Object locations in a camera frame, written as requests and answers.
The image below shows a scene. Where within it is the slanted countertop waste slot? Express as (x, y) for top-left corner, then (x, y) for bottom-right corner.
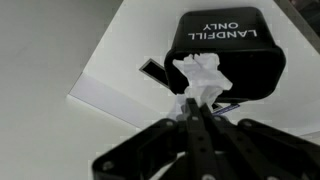
(138, 58), (170, 89)

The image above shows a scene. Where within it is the purple tape strip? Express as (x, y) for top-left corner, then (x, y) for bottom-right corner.
(213, 103), (241, 117)

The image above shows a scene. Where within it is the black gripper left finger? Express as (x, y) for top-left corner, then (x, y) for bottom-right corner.
(91, 97), (205, 180)

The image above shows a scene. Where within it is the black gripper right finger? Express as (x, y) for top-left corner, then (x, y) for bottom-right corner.
(199, 103), (320, 180)

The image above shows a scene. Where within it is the white paper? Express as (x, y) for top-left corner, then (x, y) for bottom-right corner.
(165, 52), (234, 122)

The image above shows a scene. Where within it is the black landfill bin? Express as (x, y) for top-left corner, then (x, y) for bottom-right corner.
(163, 6), (287, 104)

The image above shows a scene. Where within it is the straight countertop waste slot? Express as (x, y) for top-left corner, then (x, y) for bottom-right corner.
(211, 102), (224, 112)

